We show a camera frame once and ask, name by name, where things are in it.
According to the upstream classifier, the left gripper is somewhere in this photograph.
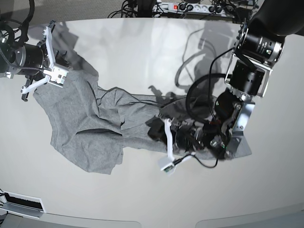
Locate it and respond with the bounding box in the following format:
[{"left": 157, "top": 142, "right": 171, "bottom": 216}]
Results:
[{"left": 147, "top": 120, "right": 205, "bottom": 152}]

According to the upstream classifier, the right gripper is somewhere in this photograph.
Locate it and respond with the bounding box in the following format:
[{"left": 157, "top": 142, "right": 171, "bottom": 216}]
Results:
[{"left": 24, "top": 44, "right": 46, "bottom": 68}]

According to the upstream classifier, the grey t-shirt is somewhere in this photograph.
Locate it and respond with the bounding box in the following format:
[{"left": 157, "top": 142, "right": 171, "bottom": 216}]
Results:
[{"left": 32, "top": 68, "right": 252, "bottom": 176}]

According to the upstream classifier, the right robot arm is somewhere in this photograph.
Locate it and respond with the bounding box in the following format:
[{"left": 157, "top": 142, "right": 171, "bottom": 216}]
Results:
[{"left": 0, "top": 0, "right": 49, "bottom": 81}]

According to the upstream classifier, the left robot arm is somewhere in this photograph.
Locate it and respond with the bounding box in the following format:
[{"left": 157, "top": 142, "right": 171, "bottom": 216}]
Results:
[{"left": 148, "top": 0, "right": 304, "bottom": 160}]

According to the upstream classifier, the white power strip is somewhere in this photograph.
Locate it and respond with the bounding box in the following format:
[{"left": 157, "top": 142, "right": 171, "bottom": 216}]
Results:
[{"left": 152, "top": 1, "right": 233, "bottom": 18}]

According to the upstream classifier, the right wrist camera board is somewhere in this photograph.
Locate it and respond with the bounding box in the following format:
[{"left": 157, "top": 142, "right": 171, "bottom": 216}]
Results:
[{"left": 48, "top": 66, "right": 69, "bottom": 88}]

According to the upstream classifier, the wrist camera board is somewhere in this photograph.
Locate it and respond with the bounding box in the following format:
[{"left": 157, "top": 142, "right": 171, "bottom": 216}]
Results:
[
  {"left": 158, "top": 157, "right": 176, "bottom": 175},
  {"left": 48, "top": 66, "right": 69, "bottom": 88}
]

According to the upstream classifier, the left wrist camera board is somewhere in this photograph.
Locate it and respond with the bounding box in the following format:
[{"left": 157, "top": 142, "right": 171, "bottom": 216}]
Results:
[{"left": 158, "top": 157, "right": 176, "bottom": 175}]

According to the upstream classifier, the table cable grommet slot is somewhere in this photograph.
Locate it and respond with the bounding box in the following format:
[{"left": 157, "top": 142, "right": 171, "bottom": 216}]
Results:
[{"left": 0, "top": 190, "right": 47, "bottom": 219}]

